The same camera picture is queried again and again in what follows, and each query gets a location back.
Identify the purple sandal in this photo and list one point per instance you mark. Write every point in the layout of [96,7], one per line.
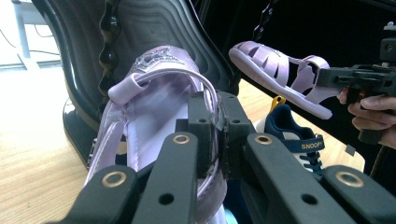
[155,93]
[274,67]

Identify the black curtain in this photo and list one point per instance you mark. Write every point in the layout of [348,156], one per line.
[327,25]

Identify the black shoe rack red top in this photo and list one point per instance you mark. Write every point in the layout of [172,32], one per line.
[149,28]

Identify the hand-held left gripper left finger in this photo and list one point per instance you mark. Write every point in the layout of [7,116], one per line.
[204,146]

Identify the white metal stand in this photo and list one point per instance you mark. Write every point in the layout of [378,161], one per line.
[23,37]

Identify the navy and white sneaker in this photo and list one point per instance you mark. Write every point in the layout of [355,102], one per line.
[289,130]

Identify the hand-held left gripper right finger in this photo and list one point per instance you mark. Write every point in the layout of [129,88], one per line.
[232,130]

